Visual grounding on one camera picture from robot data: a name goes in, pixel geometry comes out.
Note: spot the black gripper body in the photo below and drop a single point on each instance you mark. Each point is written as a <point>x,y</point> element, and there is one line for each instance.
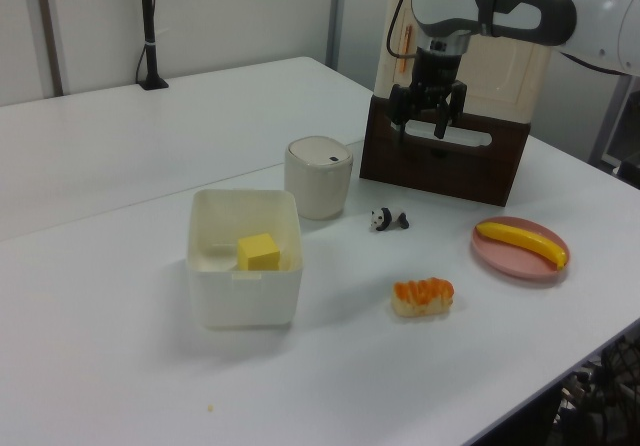
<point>435,73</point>

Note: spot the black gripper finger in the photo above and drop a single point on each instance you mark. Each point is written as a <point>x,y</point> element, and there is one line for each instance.
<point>401,106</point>
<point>455,101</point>

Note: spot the yellow foam cube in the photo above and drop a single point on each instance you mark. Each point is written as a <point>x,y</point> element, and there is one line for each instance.
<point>257,253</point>

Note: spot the white plastic box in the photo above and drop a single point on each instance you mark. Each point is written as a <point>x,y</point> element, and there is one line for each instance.
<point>245,301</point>

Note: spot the cream toy kitchen cabinet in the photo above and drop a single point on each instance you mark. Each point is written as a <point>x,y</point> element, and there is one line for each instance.
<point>500,76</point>

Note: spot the panda figurine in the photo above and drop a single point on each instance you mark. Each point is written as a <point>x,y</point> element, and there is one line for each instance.
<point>385,218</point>

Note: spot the beige lidded bin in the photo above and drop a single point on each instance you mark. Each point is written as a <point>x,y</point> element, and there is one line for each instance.
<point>315,191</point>

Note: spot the yellow toy banana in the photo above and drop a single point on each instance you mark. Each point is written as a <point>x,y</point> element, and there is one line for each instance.
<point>525,241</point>

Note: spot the pink plate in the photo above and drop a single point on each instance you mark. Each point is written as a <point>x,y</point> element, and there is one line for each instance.
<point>505,261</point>

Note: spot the toy bread with orange topping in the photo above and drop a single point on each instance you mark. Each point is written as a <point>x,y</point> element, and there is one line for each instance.
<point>420,298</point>

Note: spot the black table clamp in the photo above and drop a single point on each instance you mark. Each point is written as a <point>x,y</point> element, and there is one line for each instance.
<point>148,16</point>

